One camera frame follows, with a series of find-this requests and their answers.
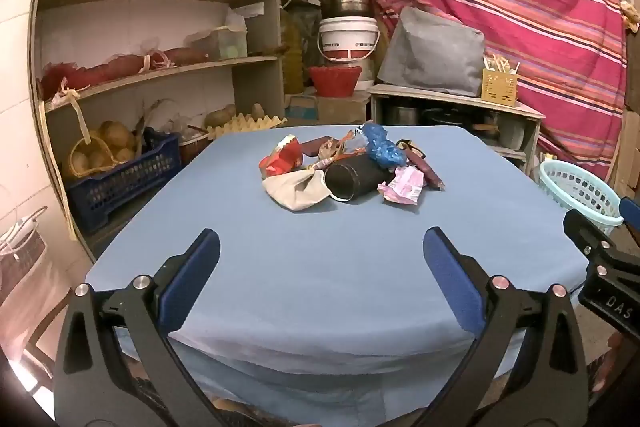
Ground yellow slotted basket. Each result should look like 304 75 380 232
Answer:
481 68 519 108

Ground cardboard box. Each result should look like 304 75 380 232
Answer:
285 93 371 126

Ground red striped blanket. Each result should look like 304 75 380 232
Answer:
342 0 629 188

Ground dark red bar wrapper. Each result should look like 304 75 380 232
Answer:
407 146 446 192

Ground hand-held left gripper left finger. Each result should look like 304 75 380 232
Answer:
54 228 221 427

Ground grey cushion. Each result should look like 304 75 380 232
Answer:
377 6 486 98

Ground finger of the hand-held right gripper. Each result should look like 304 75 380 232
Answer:
619 197 640 228
563 209 620 258

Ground blue plastic bag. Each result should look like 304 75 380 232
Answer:
361 123 409 169

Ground yellow egg carton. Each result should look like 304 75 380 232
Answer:
207 112 289 140

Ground small wooden shelf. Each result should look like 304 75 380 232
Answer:
367 83 547 176

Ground pink wrapper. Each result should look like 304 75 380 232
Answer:
377 166 426 206

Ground clear plastic container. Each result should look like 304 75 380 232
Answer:
187 27 249 60

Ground blue tablecloth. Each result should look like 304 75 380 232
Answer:
84 124 591 410

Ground wicker basket of potatoes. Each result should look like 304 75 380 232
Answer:
67 121 137 180

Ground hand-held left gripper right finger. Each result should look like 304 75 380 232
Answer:
423 227 590 427

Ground grey metal pot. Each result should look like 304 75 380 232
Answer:
385 104 421 126

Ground white plastic bucket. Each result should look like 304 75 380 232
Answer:
318 17 381 64

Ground white handled bag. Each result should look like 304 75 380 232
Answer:
0 207 49 304

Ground yellow oil bottle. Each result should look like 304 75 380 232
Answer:
279 4 306 96

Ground orange snack packet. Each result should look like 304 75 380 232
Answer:
258 134 306 180

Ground teal plastic basket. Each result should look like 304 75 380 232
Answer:
539 159 626 239

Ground brown wrapper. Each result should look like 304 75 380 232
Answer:
305 136 368 170

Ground bundle of wooden sticks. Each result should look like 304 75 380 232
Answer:
482 53 521 76

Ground red plastic bowl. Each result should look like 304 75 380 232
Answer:
307 66 363 98

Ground beige cloth pouch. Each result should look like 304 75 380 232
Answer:
262 169 334 213

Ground black cylinder can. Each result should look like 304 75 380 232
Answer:
323 155 396 203

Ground blue plastic crate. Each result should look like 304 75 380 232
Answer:
65 129 182 234

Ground red mesh bags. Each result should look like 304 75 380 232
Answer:
40 47 209 100

